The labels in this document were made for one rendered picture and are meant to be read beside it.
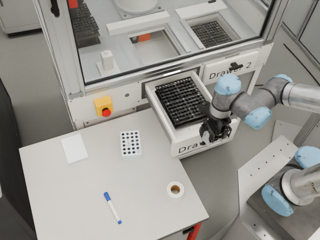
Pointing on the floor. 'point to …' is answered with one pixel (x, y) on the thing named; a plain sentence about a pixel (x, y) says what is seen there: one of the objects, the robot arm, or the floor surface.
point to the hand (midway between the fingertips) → (207, 137)
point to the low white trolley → (111, 186)
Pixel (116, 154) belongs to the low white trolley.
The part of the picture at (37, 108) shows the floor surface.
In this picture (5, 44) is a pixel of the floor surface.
